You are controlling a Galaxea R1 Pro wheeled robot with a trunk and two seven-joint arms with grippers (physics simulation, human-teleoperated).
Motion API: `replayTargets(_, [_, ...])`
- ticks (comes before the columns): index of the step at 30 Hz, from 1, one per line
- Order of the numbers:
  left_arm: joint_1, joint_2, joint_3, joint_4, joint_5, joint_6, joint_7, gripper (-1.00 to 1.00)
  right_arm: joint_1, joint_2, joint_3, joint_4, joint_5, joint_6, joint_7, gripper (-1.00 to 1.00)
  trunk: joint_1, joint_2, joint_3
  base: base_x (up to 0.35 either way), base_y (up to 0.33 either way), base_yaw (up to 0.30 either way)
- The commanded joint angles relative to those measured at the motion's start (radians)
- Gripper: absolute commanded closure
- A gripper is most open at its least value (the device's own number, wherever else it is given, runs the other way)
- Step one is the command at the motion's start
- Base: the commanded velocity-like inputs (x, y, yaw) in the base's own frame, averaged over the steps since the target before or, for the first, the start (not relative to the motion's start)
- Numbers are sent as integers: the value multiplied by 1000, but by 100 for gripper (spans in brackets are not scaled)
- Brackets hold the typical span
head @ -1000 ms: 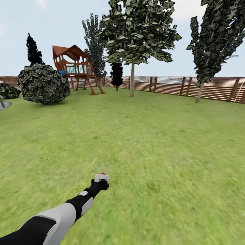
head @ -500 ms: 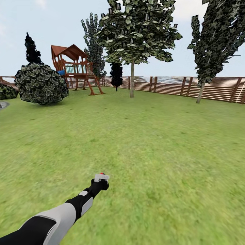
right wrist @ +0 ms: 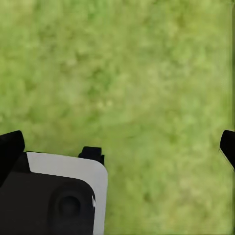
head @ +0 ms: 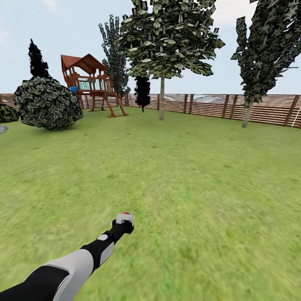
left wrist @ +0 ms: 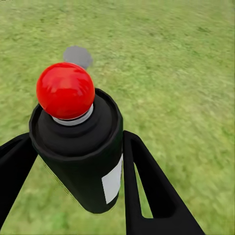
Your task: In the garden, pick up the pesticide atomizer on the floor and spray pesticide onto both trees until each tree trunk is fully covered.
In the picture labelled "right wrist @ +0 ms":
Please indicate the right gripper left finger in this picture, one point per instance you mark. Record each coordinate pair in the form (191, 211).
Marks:
(11, 147)

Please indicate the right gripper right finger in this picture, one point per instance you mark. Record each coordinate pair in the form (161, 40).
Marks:
(227, 145)

